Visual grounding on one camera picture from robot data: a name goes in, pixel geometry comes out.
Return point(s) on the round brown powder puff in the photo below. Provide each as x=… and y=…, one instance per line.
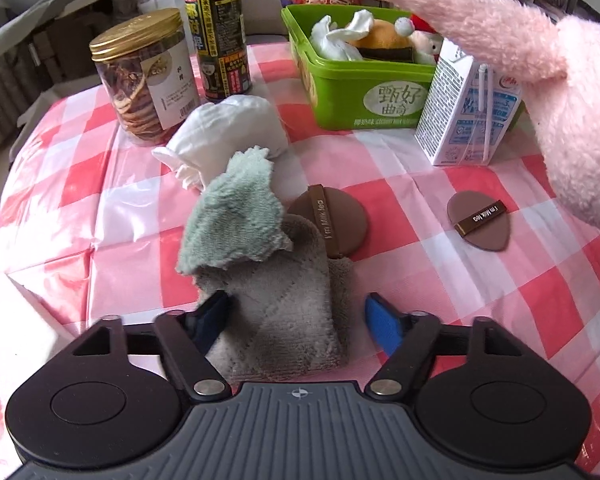
x=347, y=220

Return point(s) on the grey and green towel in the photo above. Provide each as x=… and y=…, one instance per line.
x=280, y=290

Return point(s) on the green plastic bin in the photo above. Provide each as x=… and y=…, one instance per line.
x=340, y=90

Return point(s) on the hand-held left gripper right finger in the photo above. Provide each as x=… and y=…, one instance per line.
x=382, y=322

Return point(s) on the white milk carton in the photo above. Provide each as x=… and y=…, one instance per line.
x=460, y=110

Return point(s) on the white foam block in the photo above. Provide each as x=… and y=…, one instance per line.
x=25, y=310

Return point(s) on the hamburger plush toy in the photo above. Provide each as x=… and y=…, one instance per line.
x=382, y=37

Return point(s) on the teardrop brown powder puff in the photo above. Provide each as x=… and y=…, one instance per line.
x=472, y=207

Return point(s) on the black and yellow can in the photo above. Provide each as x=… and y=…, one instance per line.
x=217, y=35

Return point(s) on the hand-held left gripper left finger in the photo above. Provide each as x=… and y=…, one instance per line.
x=212, y=317

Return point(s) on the pink plush toy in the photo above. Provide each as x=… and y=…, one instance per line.
x=555, y=85

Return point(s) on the red checked tablecloth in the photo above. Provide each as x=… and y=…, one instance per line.
x=430, y=285

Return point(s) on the white crumpled cloth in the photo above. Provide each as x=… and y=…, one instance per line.
x=230, y=130

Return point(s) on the white rabbit plush toy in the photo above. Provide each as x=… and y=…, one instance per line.
x=335, y=35

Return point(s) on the gold lid cookie jar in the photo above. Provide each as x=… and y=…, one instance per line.
x=140, y=85

